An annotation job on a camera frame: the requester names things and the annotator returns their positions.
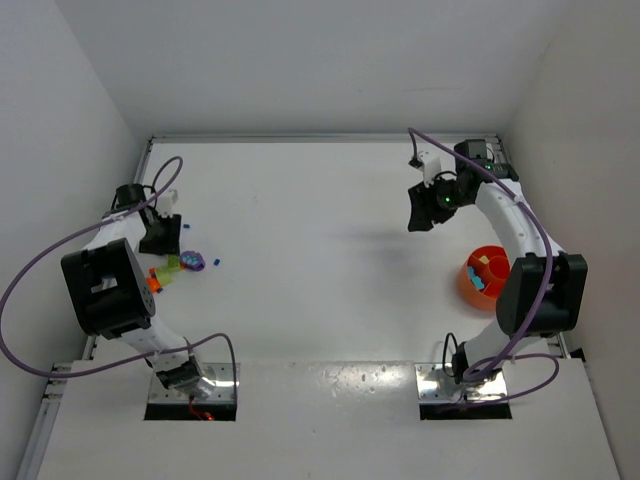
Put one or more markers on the aluminium frame rail right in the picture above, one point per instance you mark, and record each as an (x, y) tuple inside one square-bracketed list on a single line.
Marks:
[(505, 160)]

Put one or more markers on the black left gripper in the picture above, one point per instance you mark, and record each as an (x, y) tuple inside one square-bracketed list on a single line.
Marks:
[(163, 237)]

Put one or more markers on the lime green open lego brick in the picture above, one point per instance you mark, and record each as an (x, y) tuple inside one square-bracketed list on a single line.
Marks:
[(173, 263)]

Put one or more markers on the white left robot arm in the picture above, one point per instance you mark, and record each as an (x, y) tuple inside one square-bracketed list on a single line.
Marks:
[(111, 295)]

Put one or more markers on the lime green studded lego brick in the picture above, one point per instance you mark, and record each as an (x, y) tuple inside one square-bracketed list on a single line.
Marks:
[(164, 275)]

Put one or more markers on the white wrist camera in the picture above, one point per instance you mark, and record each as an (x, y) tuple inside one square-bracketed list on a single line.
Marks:
[(166, 203), (428, 163)]

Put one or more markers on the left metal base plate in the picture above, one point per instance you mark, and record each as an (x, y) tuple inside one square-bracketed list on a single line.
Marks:
[(216, 388)]

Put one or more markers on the orange round divided container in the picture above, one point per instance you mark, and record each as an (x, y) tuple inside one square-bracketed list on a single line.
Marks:
[(491, 264)]

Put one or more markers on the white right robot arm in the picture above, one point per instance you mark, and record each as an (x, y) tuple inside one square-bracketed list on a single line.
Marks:
[(472, 164)]

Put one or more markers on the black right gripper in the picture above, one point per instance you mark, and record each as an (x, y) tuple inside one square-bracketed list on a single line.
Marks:
[(423, 207)]

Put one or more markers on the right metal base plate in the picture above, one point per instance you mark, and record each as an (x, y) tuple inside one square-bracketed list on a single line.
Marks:
[(436, 388)]

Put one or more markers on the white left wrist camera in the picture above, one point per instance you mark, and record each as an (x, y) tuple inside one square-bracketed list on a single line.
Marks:
[(166, 203)]

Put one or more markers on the purple flower lego block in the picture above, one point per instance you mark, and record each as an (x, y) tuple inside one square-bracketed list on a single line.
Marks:
[(192, 261)]

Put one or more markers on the orange round lego piece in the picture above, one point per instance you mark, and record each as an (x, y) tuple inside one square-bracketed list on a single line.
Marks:
[(154, 284)]

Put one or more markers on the metal base plate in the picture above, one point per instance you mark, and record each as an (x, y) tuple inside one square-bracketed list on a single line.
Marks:
[(436, 388), (216, 388)]

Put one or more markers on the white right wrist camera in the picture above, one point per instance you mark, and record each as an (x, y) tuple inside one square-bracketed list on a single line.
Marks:
[(428, 163)]

